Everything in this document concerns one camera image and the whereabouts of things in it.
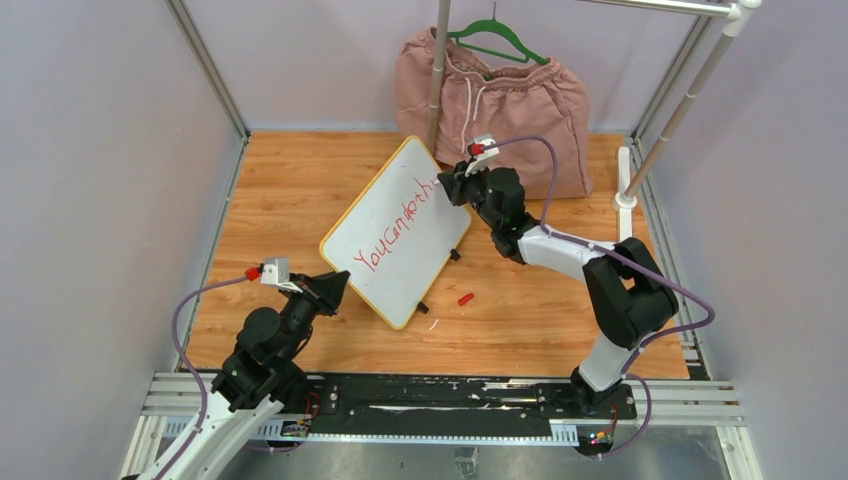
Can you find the yellow framed whiteboard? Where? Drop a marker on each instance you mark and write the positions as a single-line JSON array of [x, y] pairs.
[[397, 235]]

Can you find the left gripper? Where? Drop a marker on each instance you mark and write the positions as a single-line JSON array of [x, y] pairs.
[[326, 287]]

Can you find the green clothes hanger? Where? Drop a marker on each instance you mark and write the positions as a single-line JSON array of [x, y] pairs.
[[518, 52]]

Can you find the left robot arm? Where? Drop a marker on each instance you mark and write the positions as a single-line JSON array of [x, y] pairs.
[[258, 379]]

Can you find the pink shorts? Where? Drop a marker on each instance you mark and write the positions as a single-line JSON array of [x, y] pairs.
[[544, 109]]

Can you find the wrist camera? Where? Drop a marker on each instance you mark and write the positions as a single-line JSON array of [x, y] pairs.
[[482, 152], [275, 272]]

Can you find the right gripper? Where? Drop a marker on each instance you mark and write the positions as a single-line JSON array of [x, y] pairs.
[[455, 182]]

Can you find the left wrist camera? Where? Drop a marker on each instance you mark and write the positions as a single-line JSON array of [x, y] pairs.
[[275, 272]]

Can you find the red marker cap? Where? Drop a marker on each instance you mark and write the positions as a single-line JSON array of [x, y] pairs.
[[465, 299]]

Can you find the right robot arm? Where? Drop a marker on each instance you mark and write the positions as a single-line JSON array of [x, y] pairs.
[[629, 297]]

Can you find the clothes rack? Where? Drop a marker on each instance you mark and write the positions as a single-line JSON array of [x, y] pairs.
[[633, 167]]

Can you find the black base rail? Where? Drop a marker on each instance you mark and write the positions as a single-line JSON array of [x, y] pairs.
[[451, 407]]

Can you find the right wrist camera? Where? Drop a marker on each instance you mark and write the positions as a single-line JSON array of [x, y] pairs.
[[482, 152]]

